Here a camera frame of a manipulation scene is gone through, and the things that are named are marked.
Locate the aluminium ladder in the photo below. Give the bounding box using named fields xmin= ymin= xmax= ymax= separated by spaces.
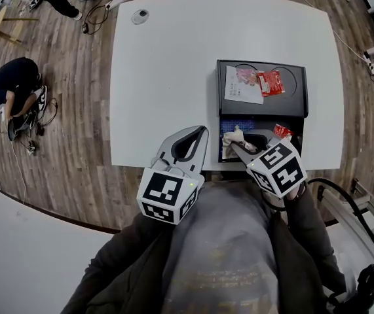
xmin=317 ymin=178 xmax=374 ymax=251

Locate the small red white packet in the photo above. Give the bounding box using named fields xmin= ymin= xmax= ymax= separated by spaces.
xmin=273 ymin=125 xmax=294 ymax=141

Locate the beige packet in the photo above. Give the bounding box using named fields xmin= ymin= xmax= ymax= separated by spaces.
xmin=221 ymin=125 xmax=260 ymax=160

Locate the large red packet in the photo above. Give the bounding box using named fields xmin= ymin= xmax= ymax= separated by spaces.
xmin=255 ymin=70 xmax=286 ymax=98

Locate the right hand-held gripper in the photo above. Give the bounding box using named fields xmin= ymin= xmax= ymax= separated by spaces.
xmin=231 ymin=129 xmax=308 ymax=198

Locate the person's left forearm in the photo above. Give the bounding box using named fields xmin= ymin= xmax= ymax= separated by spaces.
xmin=60 ymin=213 xmax=187 ymax=314

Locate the round cable grommet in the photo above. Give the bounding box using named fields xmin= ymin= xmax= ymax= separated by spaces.
xmin=131 ymin=8 xmax=151 ymax=26

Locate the black cable bundle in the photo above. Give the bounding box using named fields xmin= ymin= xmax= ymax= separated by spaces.
xmin=6 ymin=98 xmax=58 ymax=143

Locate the black hose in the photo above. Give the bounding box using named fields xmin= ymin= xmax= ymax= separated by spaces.
xmin=307 ymin=177 xmax=374 ymax=258

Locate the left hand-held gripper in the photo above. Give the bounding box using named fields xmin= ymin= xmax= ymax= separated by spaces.
xmin=136 ymin=125 xmax=210 ymax=225

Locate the black drawer box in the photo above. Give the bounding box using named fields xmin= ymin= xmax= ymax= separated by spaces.
xmin=215 ymin=59 xmax=309 ymax=165

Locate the blue grid-print packet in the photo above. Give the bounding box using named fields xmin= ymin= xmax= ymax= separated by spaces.
xmin=219 ymin=119 xmax=256 ymax=163

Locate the person's grey shirt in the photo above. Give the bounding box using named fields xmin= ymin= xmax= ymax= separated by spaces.
xmin=162 ymin=181 xmax=279 ymax=314

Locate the person's right forearm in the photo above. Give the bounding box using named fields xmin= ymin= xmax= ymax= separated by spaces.
xmin=271 ymin=181 xmax=348 ymax=294

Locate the white pink-print packet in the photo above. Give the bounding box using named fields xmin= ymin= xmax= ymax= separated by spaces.
xmin=224 ymin=65 xmax=265 ymax=105

